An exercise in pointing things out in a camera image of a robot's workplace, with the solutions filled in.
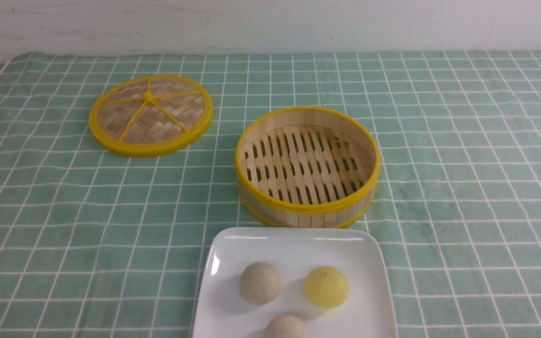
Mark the white square plate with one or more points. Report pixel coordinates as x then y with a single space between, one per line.
368 311

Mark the beige steamed bun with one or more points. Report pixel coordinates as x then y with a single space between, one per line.
260 283
286 326

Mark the yellow steamed bun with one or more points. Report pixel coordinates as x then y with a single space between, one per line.
326 287

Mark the yellow bamboo steamer basket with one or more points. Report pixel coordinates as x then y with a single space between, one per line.
307 167

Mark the yellow bamboo steamer lid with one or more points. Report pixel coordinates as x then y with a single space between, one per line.
151 116

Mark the green checkered tablecloth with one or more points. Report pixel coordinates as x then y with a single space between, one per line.
97 245

